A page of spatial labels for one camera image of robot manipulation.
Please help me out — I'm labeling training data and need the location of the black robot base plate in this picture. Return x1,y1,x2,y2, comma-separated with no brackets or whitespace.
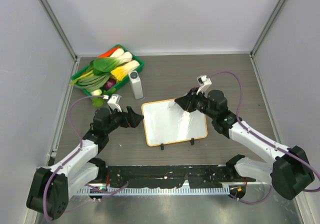
77,163,257,189

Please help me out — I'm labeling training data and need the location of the grey slotted cable duct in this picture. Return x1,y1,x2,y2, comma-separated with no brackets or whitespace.
74,185,230,197

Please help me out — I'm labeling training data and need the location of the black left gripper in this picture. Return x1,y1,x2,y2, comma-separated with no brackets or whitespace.
104,105,143,135

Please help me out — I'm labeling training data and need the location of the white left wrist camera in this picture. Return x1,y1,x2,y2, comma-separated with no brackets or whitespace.
107,94,122,112

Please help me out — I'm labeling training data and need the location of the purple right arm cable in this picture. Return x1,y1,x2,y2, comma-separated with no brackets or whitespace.
208,70,320,205

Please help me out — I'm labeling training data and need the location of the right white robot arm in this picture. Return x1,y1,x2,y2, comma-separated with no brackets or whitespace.
174,88,315,200

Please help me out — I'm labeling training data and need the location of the black wire whiteboard stand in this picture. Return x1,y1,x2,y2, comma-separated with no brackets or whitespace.
160,138,195,151

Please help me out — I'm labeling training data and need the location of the green plastic vegetable tray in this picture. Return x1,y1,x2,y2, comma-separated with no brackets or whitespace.
69,44,144,97

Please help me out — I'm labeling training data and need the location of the white bok choy toy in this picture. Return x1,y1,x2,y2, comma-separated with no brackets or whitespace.
117,51,133,66

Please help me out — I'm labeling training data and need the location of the green bok choy toy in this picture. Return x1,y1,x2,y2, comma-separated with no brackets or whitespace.
86,47,124,76

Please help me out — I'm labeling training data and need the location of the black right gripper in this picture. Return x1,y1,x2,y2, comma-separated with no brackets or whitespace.
175,87,217,120

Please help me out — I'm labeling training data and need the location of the yellow napa cabbage toy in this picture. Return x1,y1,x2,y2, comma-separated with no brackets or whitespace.
110,60,140,82

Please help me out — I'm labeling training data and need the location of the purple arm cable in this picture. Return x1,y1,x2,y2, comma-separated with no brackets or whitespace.
42,94,130,222
208,70,320,205

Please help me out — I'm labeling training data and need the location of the orange toy carrot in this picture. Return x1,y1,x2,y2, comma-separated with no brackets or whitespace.
98,45,120,58

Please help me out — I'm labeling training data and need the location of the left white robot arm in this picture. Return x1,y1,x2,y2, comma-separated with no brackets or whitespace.
26,106,144,220

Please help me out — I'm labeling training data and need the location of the green onion toy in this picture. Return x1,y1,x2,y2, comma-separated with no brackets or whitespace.
69,71,111,96

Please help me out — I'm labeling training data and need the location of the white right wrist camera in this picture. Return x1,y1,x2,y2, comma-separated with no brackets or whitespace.
196,75,212,95

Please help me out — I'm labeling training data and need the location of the yellow framed whiteboard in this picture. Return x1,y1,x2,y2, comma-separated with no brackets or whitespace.
141,99,208,147

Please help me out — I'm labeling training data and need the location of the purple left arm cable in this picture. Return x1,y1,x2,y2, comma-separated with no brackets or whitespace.
42,94,130,222

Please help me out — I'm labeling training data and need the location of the white pen holder box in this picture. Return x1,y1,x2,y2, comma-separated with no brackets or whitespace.
128,70,144,100

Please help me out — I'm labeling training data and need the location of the purple toy onion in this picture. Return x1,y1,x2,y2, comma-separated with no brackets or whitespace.
103,78,117,90

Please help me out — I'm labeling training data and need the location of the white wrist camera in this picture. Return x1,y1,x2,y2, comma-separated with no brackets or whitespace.
196,75,212,95
107,94,122,112

